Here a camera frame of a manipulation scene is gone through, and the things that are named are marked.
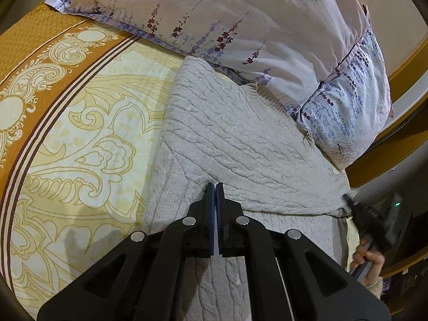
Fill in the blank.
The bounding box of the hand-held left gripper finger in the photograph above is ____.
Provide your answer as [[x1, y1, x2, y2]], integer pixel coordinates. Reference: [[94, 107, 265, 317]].
[[37, 182, 217, 321], [217, 182, 392, 321]]

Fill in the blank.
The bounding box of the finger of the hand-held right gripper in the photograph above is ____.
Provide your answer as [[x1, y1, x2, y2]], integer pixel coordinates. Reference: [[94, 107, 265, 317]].
[[343, 192, 359, 212]]

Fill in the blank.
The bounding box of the grey cable knit sweater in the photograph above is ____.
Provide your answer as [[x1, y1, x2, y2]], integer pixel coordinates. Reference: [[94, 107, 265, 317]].
[[142, 55, 351, 321]]

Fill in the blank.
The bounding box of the person's right forearm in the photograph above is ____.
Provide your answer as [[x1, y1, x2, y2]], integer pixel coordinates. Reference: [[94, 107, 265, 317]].
[[363, 272, 383, 300]]

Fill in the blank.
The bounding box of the person's right hand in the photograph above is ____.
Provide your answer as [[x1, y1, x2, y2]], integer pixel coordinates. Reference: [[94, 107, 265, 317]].
[[349, 237, 386, 275]]

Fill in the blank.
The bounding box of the tree print pillow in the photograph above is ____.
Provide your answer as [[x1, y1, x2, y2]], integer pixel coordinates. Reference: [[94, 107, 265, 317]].
[[290, 23, 396, 172]]

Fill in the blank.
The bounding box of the yellow patterned bedsheet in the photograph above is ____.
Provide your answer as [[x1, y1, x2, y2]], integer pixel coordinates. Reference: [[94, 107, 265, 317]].
[[0, 0, 361, 321]]

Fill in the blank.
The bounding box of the pink lavender print pillow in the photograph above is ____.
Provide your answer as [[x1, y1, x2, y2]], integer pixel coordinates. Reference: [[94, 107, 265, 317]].
[[45, 0, 372, 105]]

